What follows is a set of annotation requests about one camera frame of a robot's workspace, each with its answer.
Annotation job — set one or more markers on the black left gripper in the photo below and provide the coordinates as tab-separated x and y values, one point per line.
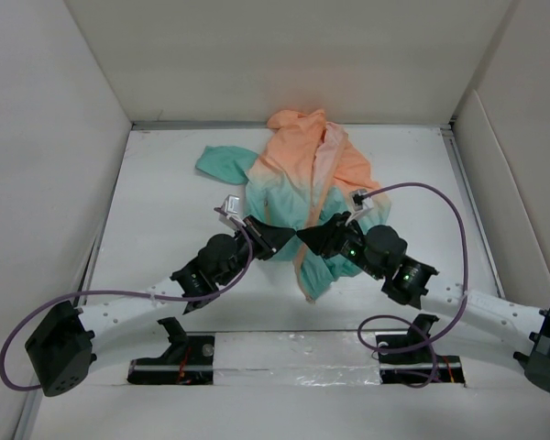
267	238

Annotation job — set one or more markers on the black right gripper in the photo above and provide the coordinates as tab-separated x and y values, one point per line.
324	238

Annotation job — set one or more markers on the orange and teal gradient jacket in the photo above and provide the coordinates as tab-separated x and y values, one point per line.
304	176

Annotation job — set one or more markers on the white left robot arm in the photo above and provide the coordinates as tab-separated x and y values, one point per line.
70	342

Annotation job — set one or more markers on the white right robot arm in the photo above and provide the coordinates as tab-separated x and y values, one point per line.
493	330

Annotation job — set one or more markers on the clear plastic taped strip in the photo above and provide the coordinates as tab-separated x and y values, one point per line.
307	359

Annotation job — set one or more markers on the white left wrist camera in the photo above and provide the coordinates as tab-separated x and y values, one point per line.
229	210

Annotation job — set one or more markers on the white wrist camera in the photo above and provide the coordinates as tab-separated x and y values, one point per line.
229	210
362	204

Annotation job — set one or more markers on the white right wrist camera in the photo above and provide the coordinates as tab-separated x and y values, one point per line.
362	204

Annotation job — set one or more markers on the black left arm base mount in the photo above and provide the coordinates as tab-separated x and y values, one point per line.
187	361

